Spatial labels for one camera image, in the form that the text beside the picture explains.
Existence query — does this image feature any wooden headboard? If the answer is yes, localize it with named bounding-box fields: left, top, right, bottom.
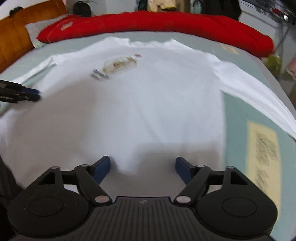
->
left=0, top=0, right=67, bottom=72

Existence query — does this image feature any metal drying rack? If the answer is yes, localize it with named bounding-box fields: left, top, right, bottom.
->
left=240, top=0, right=296, bottom=63

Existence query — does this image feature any yellow hanging garment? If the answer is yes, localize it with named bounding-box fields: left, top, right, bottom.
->
left=147, top=0, right=176, bottom=12

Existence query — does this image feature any red quilt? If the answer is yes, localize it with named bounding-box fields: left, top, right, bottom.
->
left=37, top=11, right=274, bottom=58

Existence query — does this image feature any black backpack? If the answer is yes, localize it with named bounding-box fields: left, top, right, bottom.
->
left=72, top=1, right=91, bottom=18

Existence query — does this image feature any teal plaid bed blanket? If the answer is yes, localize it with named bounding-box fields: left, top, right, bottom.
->
left=1, top=32, right=295, bottom=239

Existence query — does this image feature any white t-shirt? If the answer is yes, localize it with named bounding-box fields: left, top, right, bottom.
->
left=1, top=37, right=295, bottom=196

